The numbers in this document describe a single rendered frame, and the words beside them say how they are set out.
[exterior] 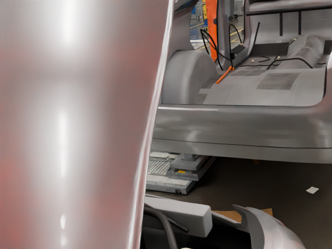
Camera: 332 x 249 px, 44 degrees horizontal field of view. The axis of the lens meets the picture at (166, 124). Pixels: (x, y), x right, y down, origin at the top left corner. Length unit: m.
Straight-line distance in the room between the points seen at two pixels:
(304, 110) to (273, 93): 1.03
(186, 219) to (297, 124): 1.48
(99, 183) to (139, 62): 0.13
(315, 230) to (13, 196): 3.27
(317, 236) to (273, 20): 3.54
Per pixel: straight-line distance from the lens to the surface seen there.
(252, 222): 1.22
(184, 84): 3.69
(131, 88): 0.41
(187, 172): 4.27
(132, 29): 0.43
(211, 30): 6.44
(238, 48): 5.90
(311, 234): 3.56
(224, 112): 2.77
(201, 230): 1.36
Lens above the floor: 2.09
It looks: 20 degrees down
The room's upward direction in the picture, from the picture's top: 9 degrees counter-clockwise
